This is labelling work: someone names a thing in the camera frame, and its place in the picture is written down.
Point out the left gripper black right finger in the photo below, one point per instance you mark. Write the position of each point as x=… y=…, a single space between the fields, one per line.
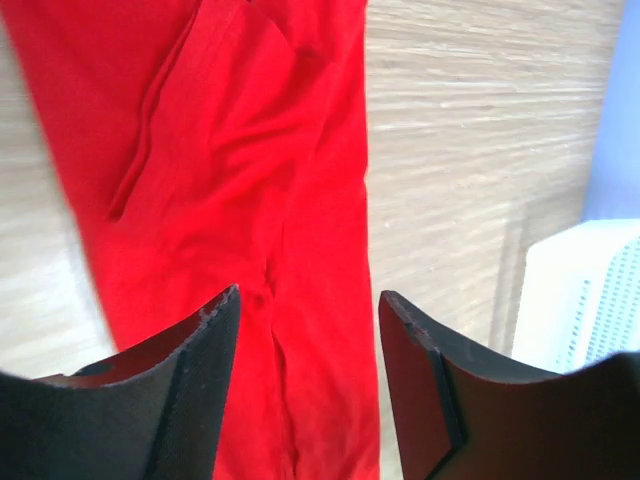
x=464 y=411

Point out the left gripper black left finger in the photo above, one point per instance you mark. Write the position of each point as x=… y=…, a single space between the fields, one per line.
x=153 y=411

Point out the red t shirt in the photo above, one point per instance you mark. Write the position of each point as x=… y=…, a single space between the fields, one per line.
x=203 y=144

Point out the white plastic perforated basket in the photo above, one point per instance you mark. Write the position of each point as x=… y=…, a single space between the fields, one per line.
x=580 y=297

